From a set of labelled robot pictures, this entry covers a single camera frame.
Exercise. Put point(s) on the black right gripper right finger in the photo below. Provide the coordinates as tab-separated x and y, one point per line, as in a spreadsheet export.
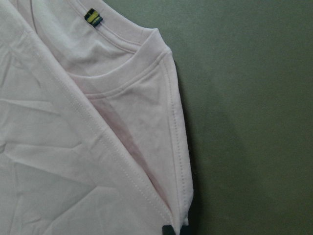
185	229

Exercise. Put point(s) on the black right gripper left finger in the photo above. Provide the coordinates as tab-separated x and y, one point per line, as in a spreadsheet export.
168	230

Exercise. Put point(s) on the pink Snoopy t-shirt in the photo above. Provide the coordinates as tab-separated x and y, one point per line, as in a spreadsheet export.
92	132

